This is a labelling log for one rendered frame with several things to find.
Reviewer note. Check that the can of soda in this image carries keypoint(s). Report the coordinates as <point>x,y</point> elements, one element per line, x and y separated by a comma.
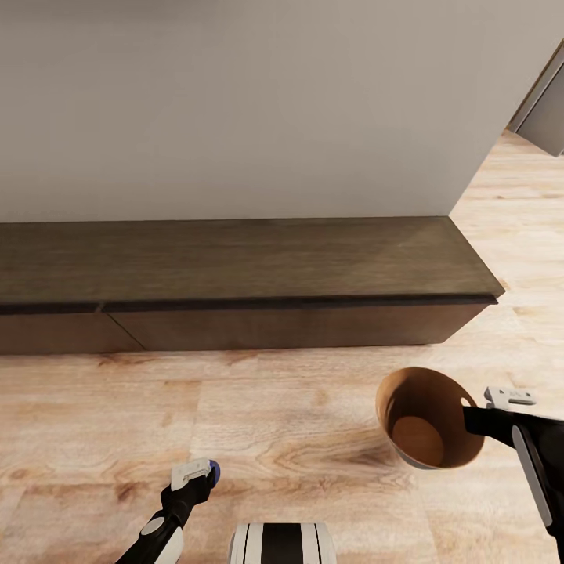
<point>206,471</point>

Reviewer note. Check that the trash can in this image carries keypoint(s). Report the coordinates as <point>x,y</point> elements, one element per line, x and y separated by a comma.
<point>422,414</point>

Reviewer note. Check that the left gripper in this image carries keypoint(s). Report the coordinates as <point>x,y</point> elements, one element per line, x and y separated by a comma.
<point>196,491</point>

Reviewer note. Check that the robot trunk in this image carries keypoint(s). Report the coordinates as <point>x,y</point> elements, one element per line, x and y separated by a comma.
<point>282,543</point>

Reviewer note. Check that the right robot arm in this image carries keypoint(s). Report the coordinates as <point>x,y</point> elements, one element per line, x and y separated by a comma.
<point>539,443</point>

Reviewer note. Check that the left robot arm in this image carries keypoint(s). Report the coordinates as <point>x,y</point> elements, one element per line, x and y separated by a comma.
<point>161,541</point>

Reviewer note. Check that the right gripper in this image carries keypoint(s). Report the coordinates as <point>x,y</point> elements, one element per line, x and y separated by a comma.
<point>481,421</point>

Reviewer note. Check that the cabinet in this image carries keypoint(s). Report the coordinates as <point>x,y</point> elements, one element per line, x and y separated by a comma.
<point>167,285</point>

